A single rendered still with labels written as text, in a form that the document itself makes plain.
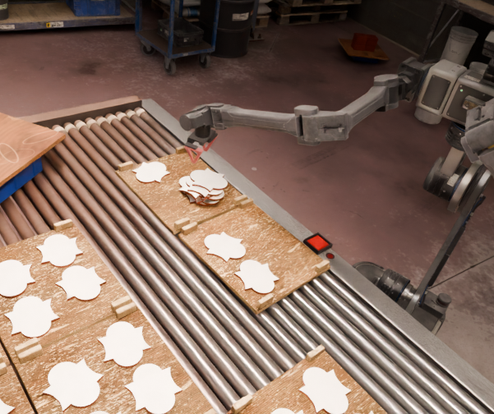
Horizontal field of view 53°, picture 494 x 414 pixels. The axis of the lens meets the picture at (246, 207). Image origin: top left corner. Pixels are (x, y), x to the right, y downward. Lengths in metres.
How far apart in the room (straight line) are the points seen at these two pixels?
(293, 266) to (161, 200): 0.55
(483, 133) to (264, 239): 0.81
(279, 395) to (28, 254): 0.87
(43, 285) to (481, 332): 2.43
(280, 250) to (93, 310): 0.66
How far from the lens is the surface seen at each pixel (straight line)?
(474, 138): 1.35
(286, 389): 1.40
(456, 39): 6.10
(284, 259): 1.71
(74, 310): 1.51
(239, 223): 1.80
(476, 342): 3.15
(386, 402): 1.50
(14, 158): 1.92
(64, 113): 2.36
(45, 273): 1.62
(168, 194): 1.90
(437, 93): 1.86
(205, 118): 1.71
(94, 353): 1.42
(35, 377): 1.40
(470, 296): 3.39
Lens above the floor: 2.10
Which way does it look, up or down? 38 degrees down
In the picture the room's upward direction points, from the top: 11 degrees clockwise
